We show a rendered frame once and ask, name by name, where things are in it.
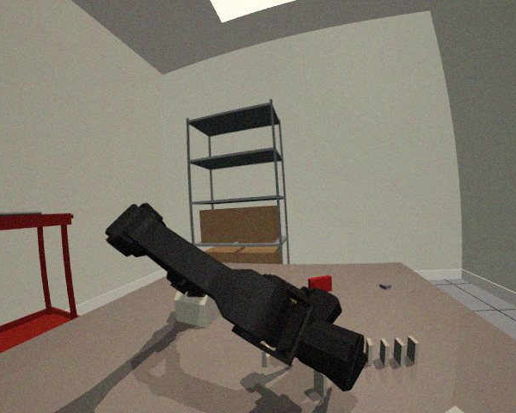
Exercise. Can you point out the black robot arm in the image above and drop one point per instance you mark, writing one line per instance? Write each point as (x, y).
(257, 304)

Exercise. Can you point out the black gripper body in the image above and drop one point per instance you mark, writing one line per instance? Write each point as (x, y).
(362, 364)

